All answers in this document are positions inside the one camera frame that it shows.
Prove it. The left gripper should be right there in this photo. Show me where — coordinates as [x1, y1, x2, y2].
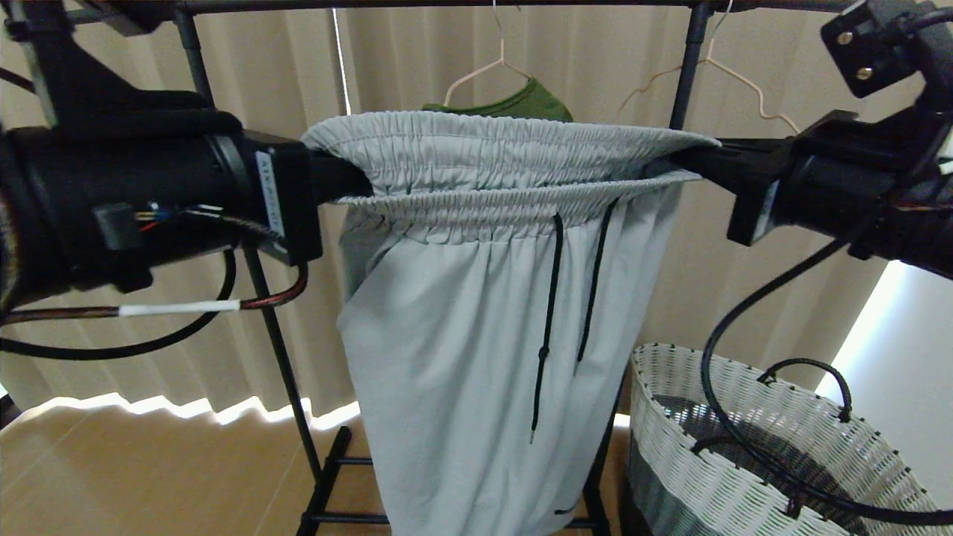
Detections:
[13, 129, 325, 296]

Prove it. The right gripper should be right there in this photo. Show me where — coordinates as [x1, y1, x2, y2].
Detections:
[725, 111, 953, 281]

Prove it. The pink clothes hanger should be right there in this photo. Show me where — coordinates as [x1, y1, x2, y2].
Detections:
[444, 0, 534, 106]
[616, 0, 802, 135]

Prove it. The green sleeveless shirt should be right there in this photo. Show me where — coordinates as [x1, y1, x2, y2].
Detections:
[421, 77, 575, 124]

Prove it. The pale grey garment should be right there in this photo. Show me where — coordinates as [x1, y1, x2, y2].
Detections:
[301, 109, 722, 536]

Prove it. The black clothes rack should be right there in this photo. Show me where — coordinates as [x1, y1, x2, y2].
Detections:
[67, 0, 857, 536]

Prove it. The white laundry basket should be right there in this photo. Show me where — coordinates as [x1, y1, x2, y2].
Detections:
[619, 342, 951, 536]

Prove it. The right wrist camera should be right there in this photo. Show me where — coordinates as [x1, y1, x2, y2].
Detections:
[820, 0, 953, 144]

